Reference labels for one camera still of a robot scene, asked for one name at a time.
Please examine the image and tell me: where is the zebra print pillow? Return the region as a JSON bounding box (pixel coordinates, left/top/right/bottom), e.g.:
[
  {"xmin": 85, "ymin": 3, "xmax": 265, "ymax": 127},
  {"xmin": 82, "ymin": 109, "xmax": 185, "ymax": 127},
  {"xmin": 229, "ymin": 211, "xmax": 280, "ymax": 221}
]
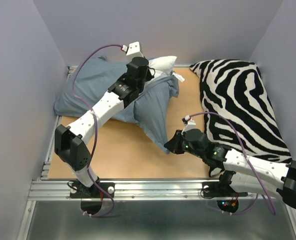
[{"xmin": 189, "ymin": 58, "xmax": 292, "ymax": 163}]

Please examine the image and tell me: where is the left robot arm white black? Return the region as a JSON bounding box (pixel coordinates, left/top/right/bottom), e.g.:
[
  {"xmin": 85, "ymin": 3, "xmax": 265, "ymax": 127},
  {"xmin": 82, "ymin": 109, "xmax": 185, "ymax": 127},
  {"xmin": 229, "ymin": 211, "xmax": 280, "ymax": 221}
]
[{"xmin": 54, "ymin": 56, "xmax": 153, "ymax": 197}]

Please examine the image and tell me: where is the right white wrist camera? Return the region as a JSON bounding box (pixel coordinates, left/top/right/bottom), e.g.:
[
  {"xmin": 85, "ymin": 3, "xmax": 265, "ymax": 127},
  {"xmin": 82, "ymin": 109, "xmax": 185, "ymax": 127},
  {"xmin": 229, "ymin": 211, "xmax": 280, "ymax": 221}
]
[{"xmin": 182, "ymin": 115, "xmax": 196, "ymax": 132}]

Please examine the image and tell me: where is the white pillow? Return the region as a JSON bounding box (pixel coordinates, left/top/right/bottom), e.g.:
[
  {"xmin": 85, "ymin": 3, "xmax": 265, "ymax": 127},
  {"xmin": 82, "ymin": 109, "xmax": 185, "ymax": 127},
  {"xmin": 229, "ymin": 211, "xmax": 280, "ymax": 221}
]
[{"xmin": 149, "ymin": 55, "xmax": 185, "ymax": 82}]

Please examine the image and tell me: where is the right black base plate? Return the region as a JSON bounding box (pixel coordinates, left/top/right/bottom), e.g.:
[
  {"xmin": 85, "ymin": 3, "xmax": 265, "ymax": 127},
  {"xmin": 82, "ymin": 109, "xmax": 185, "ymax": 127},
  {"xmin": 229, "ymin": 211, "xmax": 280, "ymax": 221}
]
[{"xmin": 200, "ymin": 181, "xmax": 236, "ymax": 199}]

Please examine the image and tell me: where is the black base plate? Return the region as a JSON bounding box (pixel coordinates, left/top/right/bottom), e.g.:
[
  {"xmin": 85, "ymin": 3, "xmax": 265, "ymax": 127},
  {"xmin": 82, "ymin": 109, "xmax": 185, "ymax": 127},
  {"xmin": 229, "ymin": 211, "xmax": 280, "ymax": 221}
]
[
  {"xmin": 200, "ymin": 181, "xmax": 236, "ymax": 199},
  {"xmin": 67, "ymin": 180, "xmax": 115, "ymax": 199}
]

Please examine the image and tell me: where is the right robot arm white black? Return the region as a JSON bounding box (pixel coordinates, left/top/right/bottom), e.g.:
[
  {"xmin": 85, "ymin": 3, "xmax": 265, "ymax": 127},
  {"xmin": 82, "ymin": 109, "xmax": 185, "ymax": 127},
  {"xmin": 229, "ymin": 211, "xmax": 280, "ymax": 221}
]
[{"xmin": 164, "ymin": 128, "xmax": 296, "ymax": 209}]

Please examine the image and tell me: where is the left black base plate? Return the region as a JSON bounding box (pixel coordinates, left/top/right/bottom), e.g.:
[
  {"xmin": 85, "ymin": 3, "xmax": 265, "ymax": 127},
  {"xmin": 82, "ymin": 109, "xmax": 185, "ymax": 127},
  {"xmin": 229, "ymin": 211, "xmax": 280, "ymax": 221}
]
[{"xmin": 67, "ymin": 180, "xmax": 115, "ymax": 199}]

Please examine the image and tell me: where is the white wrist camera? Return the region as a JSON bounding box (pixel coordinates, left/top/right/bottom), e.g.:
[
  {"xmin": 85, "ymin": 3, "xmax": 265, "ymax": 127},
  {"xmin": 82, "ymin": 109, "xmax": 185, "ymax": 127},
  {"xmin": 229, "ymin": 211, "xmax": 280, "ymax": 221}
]
[
  {"xmin": 182, "ymin": 115, "xmax": 196, "ymax": 132},
  {"xmin": 121, "ymin": 41, "xmax": 144, "ymax": 62}
]

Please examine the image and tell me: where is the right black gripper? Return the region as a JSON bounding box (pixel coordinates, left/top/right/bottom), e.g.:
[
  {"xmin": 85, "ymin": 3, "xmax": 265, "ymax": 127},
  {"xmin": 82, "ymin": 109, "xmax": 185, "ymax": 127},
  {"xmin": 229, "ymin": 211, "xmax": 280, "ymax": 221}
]
[{"xmin": 163, "ymin": 129, "xmax": 204, "ymax": 159}]

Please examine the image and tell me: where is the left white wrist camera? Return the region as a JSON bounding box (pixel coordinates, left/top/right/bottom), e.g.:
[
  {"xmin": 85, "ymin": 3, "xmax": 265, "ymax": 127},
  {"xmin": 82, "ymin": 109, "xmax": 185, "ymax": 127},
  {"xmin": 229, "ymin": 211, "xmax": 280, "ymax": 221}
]
[{"xmin": 121, "ymin": 41, "xmax": 144, "ymax": 62}]

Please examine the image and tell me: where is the aluminium frame rail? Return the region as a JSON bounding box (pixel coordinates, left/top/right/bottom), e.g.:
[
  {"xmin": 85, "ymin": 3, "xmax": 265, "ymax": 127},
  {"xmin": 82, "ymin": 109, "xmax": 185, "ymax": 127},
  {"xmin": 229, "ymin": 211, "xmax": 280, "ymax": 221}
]
[{"xmin": 17, "ymin": 65, "xmax": 296, "ymax": 240}]

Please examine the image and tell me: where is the blue striped pillowcase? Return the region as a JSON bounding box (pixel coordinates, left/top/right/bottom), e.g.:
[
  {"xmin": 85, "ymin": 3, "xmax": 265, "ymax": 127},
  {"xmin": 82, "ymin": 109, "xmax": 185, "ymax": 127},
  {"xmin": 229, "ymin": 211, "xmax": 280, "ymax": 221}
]
[{"xmin": 54, "ymin": 56, "xmax": 179, "ymax": 154}]

